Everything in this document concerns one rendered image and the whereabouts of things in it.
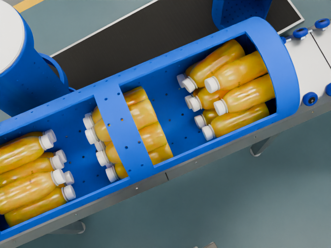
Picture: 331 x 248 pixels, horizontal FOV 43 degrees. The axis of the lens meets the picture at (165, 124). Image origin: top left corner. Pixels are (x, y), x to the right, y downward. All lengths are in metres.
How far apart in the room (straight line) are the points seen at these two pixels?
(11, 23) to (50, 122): 0.34
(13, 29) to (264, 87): 0.76
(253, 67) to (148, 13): 1.29
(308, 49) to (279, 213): 1.04
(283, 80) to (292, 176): 1.25
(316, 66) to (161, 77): 0.49
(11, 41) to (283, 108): 0.82
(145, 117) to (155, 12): 1.34
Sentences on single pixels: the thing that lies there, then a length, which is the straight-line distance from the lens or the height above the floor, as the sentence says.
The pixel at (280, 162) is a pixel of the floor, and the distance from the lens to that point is 2.25.
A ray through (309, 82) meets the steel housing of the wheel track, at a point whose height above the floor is 0.93.
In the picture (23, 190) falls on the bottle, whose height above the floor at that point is 1.13.
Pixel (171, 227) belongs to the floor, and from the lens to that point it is 2.17.
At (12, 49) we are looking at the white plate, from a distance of 1.35.
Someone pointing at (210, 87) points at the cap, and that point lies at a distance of 1.09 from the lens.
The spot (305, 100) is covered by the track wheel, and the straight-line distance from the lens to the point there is 1.30.
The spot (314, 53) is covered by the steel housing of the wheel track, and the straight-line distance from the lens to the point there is 1.42.
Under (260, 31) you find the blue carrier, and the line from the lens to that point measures 1.07.
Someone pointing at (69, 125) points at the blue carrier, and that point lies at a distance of 1.25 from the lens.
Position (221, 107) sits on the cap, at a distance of 1.10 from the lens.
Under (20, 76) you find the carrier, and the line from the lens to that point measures 1.40.
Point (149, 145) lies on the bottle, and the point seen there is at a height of 1.12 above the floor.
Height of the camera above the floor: 2.17
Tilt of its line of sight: 75 degrees down
